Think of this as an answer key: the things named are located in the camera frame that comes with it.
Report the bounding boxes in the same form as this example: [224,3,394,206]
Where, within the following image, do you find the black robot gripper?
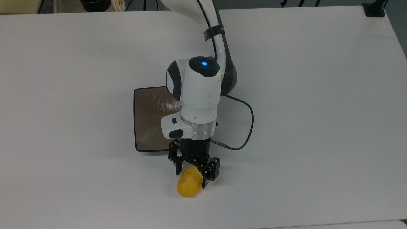
[168,137,221,189]

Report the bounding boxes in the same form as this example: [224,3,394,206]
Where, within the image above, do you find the yellow potato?
[176,167,204,198]

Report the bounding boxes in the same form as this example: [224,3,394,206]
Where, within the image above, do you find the square brown ceramic plate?
[133,86,183,152]

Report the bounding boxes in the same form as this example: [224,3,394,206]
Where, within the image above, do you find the black round bin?
[79,0,112,13]

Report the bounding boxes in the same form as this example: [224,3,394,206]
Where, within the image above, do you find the black stand legs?
[280,0,321,7]

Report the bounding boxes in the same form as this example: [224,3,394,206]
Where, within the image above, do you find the light wooden board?
[0,0,44,14]

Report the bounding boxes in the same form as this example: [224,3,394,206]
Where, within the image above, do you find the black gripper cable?
[197,0,255,151]

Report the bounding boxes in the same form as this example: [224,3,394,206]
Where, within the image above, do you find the black table clamp mount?
[362,0,388,18]

